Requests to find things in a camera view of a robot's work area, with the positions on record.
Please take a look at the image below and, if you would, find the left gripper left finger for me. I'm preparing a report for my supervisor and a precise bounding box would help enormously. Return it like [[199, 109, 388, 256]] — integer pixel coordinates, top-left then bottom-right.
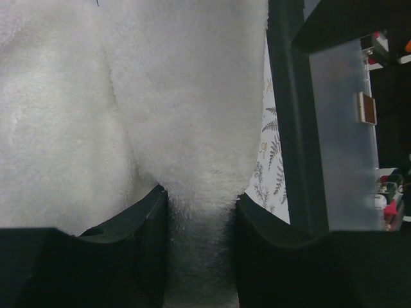
[[1, 186, 168, 307]]

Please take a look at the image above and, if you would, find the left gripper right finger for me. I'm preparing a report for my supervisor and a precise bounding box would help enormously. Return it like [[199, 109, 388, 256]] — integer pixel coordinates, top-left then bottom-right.
[[236, 195, 410, 307]]

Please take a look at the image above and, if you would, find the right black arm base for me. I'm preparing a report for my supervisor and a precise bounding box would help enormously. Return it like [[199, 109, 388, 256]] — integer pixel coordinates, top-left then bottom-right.
[[376, 166, 410, 232]]

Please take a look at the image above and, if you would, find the white towel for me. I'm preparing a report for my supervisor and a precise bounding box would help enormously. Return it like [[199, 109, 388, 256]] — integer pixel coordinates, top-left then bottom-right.
[[1, 1, 268, 307]]

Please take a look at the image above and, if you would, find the aluminium frame rail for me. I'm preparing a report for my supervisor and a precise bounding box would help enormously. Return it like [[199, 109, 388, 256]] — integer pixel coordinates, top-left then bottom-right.
[[267, 1, 410, 234]]

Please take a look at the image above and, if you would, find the floral patterned table mat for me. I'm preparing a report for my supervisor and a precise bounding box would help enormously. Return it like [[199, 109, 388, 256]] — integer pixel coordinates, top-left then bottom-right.
[[249, 49, 290, 223]]

